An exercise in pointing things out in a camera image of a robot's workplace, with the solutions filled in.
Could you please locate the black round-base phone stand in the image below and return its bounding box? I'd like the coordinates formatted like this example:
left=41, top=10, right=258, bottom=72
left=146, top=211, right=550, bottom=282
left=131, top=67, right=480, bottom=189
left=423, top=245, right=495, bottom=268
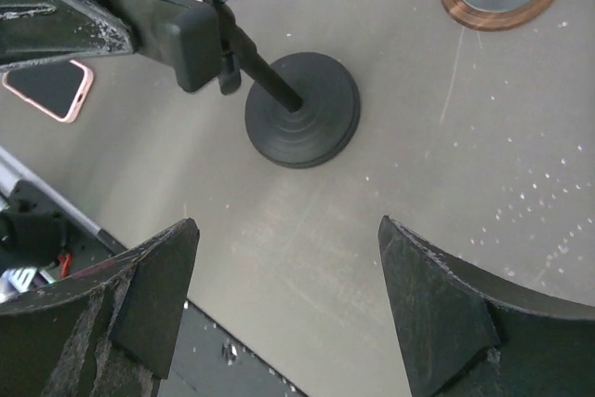
left=94, top=0, right=361, bottom=169

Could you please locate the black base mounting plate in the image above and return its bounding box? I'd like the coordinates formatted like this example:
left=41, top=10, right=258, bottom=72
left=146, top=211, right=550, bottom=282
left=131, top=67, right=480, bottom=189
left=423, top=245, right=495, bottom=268
left=158, top=301, right=304, bottom=397

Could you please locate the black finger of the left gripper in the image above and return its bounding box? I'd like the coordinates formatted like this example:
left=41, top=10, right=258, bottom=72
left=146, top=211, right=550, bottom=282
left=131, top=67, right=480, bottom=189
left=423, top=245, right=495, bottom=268
left=1, top=0, right=135, bottom=72

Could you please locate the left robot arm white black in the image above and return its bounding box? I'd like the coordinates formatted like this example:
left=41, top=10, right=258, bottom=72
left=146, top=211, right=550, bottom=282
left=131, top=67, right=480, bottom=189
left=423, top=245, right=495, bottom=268
left=1, top=0, right=135, bottom=270

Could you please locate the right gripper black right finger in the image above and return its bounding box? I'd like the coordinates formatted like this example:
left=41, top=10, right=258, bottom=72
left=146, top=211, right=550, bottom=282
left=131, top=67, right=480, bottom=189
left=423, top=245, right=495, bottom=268
left=377, top=216, right=594, bottom=396

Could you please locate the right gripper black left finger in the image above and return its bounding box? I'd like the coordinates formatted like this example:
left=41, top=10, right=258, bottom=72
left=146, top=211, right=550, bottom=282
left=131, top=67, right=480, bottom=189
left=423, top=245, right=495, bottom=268
left=1, top=218, right=200, bottom=396

